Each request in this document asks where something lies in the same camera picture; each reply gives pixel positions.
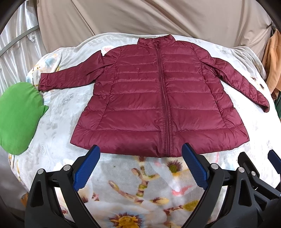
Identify maroon quilted puffer jacket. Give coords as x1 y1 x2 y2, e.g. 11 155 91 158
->
39 35 270 157

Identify orange hanging garment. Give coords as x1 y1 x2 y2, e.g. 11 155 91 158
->
262 29 281 100

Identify green pillow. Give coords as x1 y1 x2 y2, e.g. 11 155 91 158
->
1 82 49 155

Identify beige bed sheet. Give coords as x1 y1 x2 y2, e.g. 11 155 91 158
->
36 0 272 58

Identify white satin curtain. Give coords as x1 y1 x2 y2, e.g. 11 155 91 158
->
1 1 47 94

